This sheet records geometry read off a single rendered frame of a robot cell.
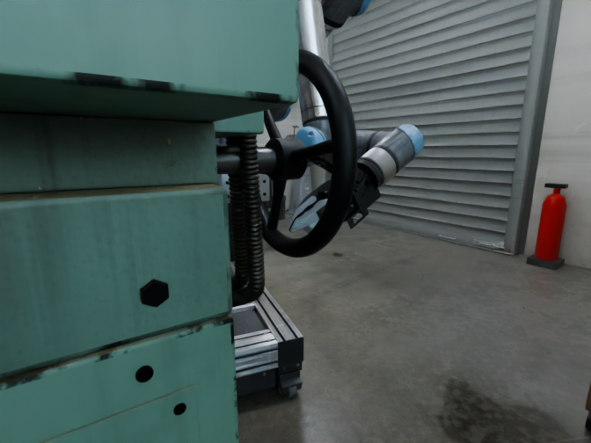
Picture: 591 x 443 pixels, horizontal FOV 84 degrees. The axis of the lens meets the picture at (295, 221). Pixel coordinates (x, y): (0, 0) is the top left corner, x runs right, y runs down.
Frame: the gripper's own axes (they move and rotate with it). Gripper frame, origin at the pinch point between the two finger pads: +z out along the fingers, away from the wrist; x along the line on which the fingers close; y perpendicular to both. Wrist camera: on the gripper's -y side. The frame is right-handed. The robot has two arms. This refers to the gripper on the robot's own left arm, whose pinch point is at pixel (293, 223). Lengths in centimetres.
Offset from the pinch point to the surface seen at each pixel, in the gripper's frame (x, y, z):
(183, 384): -29.2, -11.8, 24.9
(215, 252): -29.2, -17.9, 18.3
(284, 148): -9.8, -15.3, 0.1
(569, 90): 49, 83, -252
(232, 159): -9.0, -17.7, 7.1
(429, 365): 18, 98, -30
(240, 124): -16.3, -21.9, 7.0
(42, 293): -29.2, -21.9, 26.3
